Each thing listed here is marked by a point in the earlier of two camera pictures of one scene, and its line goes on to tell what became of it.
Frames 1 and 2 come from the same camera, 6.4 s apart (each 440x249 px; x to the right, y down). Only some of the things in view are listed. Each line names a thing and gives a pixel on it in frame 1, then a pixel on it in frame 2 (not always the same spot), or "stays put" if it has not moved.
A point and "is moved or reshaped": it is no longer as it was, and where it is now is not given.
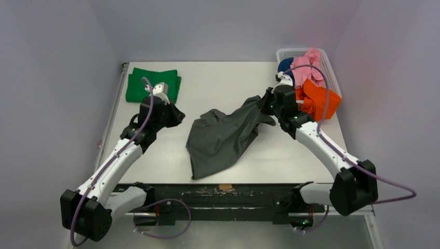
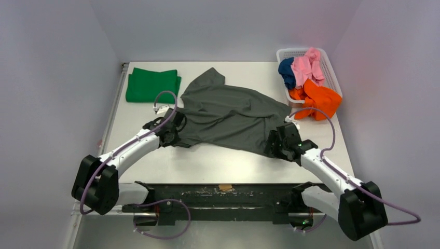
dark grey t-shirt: x=215 y=137 is moved or reshaped
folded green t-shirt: x=135 y=92 stays put
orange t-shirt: x=314 y=98 stays put
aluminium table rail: x=124 y=67 stays put
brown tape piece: x=224 y=187 stays put
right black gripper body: x=269 y=104 to x=275 y=143
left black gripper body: x=159 y=123 to x=175 y=138
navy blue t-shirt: x=285 y=65 stays put
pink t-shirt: x=300 y=75 stays put
